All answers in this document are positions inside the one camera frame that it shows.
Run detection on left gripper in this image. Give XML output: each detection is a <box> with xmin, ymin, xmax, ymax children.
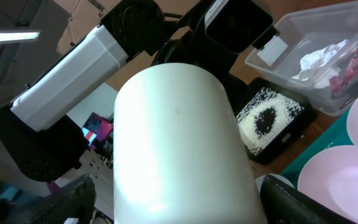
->
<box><xmin>152</xmin><ymin>22</ymin><xmax>247</xmax><ymax>114</ymax></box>

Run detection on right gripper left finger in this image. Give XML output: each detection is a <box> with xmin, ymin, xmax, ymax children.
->
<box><xmin>0</xmin><ymin>174</ymin><xmax>98</xmax><ymax>224</ymax></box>

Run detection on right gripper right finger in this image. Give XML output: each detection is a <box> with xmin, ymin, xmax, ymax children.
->
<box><xmin>260</xmin><ymin>182</ymin><xmax>352</xmax><ymax>224</ymax></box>

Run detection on pink bowl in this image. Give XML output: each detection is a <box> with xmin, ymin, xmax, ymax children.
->
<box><xmin>298</xmin><ymin>146</ymin><xmax>358</xmax><ymax>223</ymax></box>

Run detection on white cup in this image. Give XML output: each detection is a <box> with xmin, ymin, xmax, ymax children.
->
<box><xmin>113</xmin><ymin>63</ymin><xmax>267</xmax><ymax>224</ymax></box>

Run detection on red wrapper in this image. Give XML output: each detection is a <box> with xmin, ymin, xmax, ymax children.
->
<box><xmin>329</xmin><ymin>49</ymin><xmax>358</xmax><ymax>99</ymax></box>

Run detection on grey-white bowl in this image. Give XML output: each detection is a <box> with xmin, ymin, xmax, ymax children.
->
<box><xmin>255</xmin><ymin>174</ymin><xmax>295</xmax><ymax>192</ymax></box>

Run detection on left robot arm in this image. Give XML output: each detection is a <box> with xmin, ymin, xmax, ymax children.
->
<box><xmin>0</xmin><ymin>0</ymin><xmax>247</xmax><ymax>182</ymax></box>

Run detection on black tray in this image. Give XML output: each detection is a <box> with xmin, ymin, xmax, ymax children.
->
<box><xmin>242</xmin><ymin>78</ymin><xmax>316</xmax><ymax>164</ymax></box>

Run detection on pile of rice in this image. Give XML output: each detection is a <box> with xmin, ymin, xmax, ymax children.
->
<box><xmin>236</xmin><ymin>87</ymin><xmax>305</xmax><ymax>156</ymax></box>

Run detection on teal serving tray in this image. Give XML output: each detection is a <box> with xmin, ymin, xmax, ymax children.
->
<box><xmin>280</xmin><ymin>110</ymin><xmax>353</xmax><ymax>188</ymax></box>

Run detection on clear plastic bin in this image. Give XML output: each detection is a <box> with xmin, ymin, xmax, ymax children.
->
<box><xmin>245</xmin><ymin>1</ymin><xmax>358</xmax><ymax>116</ymax></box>

